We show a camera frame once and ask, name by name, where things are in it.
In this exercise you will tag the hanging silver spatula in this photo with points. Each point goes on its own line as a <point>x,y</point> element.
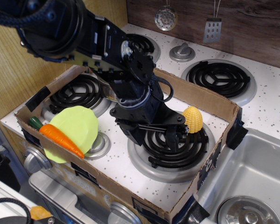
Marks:
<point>212,30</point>

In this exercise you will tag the orange toy carrot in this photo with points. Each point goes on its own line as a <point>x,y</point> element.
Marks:
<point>56,135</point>

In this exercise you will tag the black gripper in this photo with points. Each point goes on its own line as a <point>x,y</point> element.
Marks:
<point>134,123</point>

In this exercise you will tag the front right black burner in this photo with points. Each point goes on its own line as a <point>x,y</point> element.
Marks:
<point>155,160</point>

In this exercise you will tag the silver stove knob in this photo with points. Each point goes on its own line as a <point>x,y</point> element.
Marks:
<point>99,148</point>
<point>182,53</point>

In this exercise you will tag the back silver stove knob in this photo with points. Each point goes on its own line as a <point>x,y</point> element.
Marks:
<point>182,53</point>

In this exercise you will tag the oven knob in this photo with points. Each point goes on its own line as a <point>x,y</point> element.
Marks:
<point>36,161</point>
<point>120,214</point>

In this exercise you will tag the brown cardboard fence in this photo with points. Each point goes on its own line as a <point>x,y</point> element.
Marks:
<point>114,173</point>

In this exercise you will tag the right oven front knob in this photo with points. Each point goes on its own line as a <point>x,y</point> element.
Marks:
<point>120,214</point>

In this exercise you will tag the back right black burner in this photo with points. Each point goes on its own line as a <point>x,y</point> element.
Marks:
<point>226,78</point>

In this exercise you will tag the front silver stove knob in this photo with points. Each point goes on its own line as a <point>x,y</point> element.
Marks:
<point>99,148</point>

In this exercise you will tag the light green plastic plate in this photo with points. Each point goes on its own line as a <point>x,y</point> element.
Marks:
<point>80,124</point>

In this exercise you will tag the front left black burner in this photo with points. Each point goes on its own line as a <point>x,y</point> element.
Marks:
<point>84,90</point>

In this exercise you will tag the hanging silver slotted spoon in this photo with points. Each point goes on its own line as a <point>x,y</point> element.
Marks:
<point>166,17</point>

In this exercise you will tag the orange object at bottom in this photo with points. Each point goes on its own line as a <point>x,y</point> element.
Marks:
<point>38,213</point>

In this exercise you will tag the yellow toy corn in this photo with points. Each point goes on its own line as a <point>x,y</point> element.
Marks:
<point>193,119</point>

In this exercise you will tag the left oven front knob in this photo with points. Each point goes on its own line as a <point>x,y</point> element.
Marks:
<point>36,161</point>

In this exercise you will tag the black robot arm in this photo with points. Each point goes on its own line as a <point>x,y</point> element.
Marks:
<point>64,31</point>

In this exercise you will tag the silver sink basin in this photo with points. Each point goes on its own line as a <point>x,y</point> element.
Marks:
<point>244,188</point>

